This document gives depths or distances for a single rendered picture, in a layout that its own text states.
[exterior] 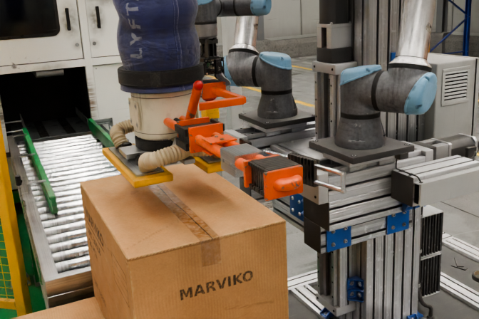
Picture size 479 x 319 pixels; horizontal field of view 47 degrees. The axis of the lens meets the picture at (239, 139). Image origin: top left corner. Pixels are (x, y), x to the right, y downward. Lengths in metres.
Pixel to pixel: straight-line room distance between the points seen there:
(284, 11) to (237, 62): 10.28
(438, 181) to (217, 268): 0.70
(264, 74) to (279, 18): 10.26
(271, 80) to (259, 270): 0.84
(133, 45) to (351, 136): 0.67
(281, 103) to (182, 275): 0.91
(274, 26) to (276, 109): 10.21
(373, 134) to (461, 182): 0.30
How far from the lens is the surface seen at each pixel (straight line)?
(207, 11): 1.80
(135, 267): 1.28
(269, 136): 2.03
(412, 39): 1.59
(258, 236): 1.37
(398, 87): 1.56
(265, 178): 0.92
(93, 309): 1.90
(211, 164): 1.42
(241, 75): 2.06
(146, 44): 1.39
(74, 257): 2.30
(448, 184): 1.72
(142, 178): 1.36
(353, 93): 1.61
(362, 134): 1.63
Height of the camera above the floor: 1.50
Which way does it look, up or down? 15 degrees down
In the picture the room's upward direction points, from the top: 3 degrees counter-clockwise
